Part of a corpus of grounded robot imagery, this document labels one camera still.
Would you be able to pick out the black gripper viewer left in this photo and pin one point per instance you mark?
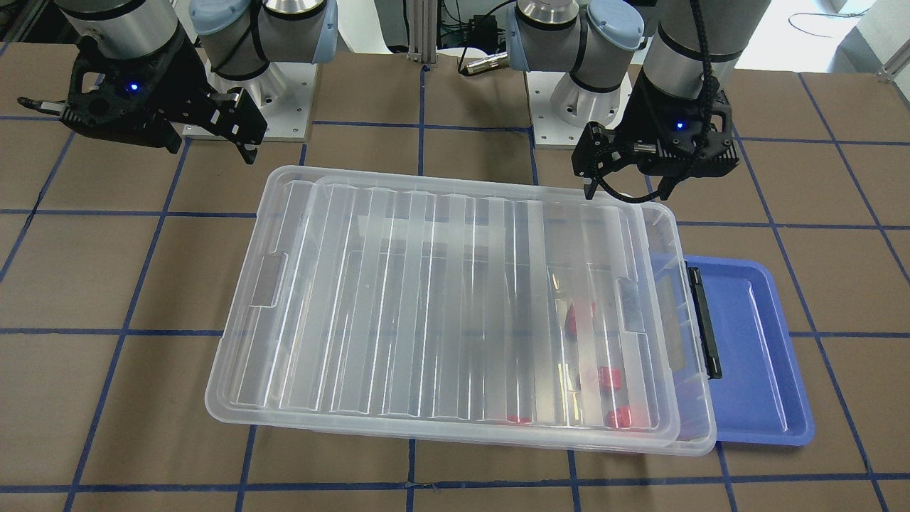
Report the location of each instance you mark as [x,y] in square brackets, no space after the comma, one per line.
[186,87]

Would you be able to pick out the black gripper viewer right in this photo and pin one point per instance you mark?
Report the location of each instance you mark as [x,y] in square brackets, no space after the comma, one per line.
[645,108]

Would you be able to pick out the black box latch handle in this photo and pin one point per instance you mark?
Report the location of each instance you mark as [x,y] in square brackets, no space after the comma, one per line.
[710,350]

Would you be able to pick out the clear plastic box lid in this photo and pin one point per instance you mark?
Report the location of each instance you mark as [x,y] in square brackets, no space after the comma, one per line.
[253,355]

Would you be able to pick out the metal base plate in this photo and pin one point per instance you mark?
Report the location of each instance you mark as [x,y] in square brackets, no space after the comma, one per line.
[284,95]
[560,108]

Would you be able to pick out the red block front corner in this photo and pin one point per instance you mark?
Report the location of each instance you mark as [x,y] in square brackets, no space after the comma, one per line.
[621,417]

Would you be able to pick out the red block middle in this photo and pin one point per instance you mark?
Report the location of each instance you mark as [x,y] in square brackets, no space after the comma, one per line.
[610,379]

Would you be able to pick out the blue plastic tray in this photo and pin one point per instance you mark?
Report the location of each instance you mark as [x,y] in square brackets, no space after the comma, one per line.
[761,398]

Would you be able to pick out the clear plastic storage box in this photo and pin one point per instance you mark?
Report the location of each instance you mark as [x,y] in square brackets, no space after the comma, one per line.
[495,314]

